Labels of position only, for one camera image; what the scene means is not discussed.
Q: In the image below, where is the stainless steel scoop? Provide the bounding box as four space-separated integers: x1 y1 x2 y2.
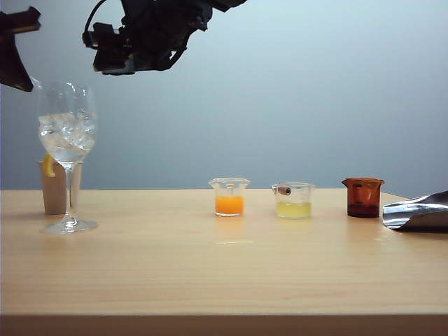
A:
381 190 448 234

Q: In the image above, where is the beige paper cup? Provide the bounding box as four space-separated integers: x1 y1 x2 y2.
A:
37 160 84 216

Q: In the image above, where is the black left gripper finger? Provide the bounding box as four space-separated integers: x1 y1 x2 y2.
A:
0 33 35 92

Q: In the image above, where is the lemon slice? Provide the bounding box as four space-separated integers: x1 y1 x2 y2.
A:
42 153 56 179

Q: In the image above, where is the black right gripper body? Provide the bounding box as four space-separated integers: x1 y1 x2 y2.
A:
82 20 190 76

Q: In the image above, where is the amber glass measuring cup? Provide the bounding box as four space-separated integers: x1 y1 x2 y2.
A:
341 177 386 219

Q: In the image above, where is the wine glass with ice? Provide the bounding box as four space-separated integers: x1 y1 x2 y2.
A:
37 82 99 235

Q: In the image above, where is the measuring cup with orange juice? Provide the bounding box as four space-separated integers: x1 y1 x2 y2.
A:
208 177 251 218

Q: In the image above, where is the measuring cup with yellow liquid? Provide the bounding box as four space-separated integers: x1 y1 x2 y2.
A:
271 181 316 220

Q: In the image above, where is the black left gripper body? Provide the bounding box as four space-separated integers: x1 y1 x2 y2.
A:
0 6 42 34

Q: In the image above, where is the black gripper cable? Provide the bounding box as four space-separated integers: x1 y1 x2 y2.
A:
83 0 108 36

